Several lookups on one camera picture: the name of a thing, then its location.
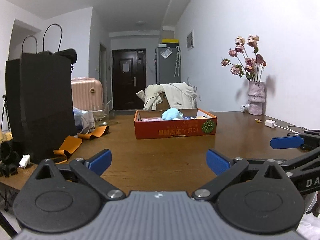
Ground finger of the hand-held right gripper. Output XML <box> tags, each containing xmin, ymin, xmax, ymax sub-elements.
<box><xmin>246</xmin><ymin>151</ymin><xmax>320</xmax><ymax>175</ymax></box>
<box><xmin>270</xmin><ymin>129</ymin><xmax>320</xmax><ymax>152</ymax></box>

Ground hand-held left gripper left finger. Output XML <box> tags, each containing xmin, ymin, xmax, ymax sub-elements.
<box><xmin>29</xmin><ymin>149</ymin><xmax>126</xmax><ymax>201</ymax></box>

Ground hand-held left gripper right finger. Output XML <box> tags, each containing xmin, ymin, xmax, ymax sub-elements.
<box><xmin>191</xmin><ymin>149</ymin><xmax>292</xmax><ymax>202</ymax></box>

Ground red cardboard box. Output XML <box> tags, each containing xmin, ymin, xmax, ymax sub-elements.
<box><xmin>134</xmin><ymin>108</ymin><xmax>217</xmax><ymax>140</ymax></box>

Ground light blue plush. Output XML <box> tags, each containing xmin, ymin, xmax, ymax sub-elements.
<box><xmin>161</xmin><ymin>108</ymin><xmax>184</xmax><ymax>120</ymax></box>

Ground orange resistance band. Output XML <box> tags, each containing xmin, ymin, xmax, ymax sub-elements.
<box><xmin>53</xmin><ymin>135</ymin><xmax>83</xmax><ymax>164</ymax></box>
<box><xmin>78</xmin><ymin>125</ymin><xmax>110</xmax><ymax>139</ymax></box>

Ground clear bag with blue contents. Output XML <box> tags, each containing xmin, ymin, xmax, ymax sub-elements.
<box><xmin>73</xmin><ymin>107</ymin><xmax>90</xmax><ymax>134</ymax></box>

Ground white plastic bag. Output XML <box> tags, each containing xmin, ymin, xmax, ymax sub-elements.
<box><xmin>299</xmin><ymin>216</ymin><xmax>320</xmax><ymax>240</ymax></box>

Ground pink textured vase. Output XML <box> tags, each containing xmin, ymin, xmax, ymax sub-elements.
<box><xmin>247</xmin><ymin>81</ymin><xmax>265</xmax><ymax>115</ymax></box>

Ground pink ribbed suitcase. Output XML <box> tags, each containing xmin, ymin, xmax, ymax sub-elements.
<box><xmin>71</xmin><ymin>77</ymin><xmax>104</xmax><ymax>112</ymax></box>

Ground dark wooden door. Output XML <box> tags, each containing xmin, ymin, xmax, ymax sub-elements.
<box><xmin>112</xmin><ymin>49</ymin><xmax>147</xmax><ymax>111</ymax></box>

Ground small white toy figure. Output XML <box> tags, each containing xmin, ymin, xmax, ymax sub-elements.
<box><xmin>19</xmin><ymin>154</ymin><xmax>31</xmax><ymax>168</ymax></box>

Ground beige jacket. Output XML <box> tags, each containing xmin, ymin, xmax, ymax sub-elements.
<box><xmin>136</xmin><ymin>82</ymin><xmax>198</xmax><ymax>110</ymax></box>

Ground brown cardboard carton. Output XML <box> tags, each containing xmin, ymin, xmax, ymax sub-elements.
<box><xmin>156</xmin><ymin>92</ymin><xmax>170</xmax><ymax>110</ymax></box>

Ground black paper bag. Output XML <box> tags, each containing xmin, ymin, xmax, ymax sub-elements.
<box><xmin>5</xmin><ymin>24</ymin><xmax>77</xmax><ymax>164</ymax></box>

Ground dried pink roses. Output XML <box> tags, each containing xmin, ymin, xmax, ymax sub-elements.
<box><xmin>220</xmin><ymin>34</ymin><xmax>267</xmax><ymax>82</ymax></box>

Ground black plastic tube fitting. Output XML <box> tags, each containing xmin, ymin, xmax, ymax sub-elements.
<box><xmin>0</xmin><ymin>141</ymin><xmax>22</xmax><ymax>167</ymax></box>

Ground grey refrigerator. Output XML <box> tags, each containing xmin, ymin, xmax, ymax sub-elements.
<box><xmin>155</xmin><ymin>46</ymin><xmax>181</xmax><ymax>85</ymax></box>

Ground black tripod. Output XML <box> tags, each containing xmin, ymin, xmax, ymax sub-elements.
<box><xmin>1</xmin><ymin>94</ymin><xmax>10</xmax><ymax>130</ymax></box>

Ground white folded umbrella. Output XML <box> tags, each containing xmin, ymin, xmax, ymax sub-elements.
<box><xmin>174</xmin><ymin>46</ymin><xmax>181</xmax><ymax>77</ymax></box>

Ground black cylindrical object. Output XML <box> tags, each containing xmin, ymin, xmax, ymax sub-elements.
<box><xmin>54</xmin><ymin>48</ymin><xmax>78</xmax><ymax>63</ymax></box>

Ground white charger cable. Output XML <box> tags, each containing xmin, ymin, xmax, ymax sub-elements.
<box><xmin>275</xmin><ymin>124</ymin><xmax>309</xmax><ymax>133</ymax></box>

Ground black plastic bracket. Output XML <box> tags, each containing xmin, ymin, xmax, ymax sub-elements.
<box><xmin>0</xmin><ymin>164</ymin><xmax>18</xmax><ymax>178</ymax></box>

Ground framed wall picture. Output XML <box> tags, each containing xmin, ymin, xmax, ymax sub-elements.
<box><xmin>186</xmin><ymin>29</ymin><xmax>195</xmax><ymax>51</ymax></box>

